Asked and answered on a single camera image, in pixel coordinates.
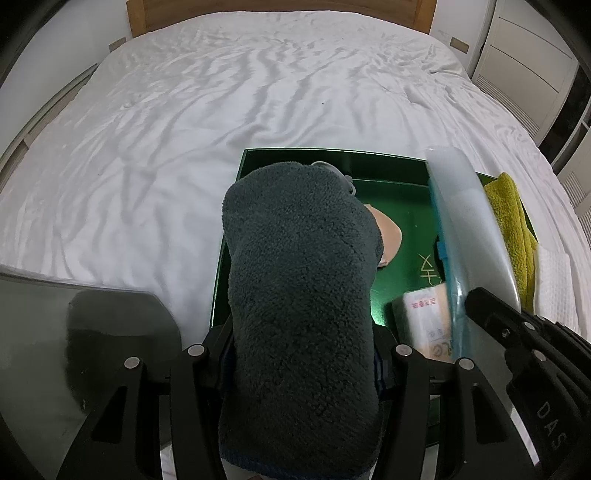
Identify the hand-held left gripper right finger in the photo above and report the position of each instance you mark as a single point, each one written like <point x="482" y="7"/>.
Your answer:
<point x="406" y="383"/>

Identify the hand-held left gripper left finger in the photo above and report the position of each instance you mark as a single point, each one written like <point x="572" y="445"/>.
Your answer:
<point x="203" y="369"/>

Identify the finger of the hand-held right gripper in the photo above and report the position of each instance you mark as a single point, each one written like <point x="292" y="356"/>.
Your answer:
<point x="498" y="318"/>

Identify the white waffle cloth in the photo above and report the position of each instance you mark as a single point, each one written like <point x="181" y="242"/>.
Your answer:
<point x="554" y="286"/>

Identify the orange and white tissue packet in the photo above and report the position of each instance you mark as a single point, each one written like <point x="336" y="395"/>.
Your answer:
<point x="420" y="314"/>

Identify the yellow towel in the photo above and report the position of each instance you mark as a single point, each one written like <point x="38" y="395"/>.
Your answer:
<point x="510" y="221"/>

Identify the clear plastic roll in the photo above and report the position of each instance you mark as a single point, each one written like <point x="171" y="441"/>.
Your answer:
<point x="466" y="221"/>

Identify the dark grey towel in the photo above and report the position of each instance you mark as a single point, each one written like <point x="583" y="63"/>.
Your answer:
<point x="300" y="300"/>

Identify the round beige powder puff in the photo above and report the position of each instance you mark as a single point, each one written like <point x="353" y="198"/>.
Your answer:
<point x="388" y="235"/>

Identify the green tray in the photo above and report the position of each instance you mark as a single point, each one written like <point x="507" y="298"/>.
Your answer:
<point x="411" y="203"/>

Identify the dark glass jar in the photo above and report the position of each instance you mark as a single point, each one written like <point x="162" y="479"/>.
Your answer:
<point x="115" y="332"/>

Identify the white wardrobe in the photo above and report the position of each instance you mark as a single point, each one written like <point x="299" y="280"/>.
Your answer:
<point x="521" y="46"/>

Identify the bed with white sheet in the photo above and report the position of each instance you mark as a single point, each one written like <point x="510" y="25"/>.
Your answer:
<point x="231" y="92"/>

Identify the white louvered cabinet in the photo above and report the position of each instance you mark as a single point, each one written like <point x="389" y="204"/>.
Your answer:
<point x="27" y="134"/>

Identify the wooden headboard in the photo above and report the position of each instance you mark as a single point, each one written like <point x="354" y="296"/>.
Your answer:
<point x="136" y="14"/>

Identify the wall switch panel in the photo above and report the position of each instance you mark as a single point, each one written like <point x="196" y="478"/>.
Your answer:
<point x="460" y="44"/>
<point x="116" y="44"/>

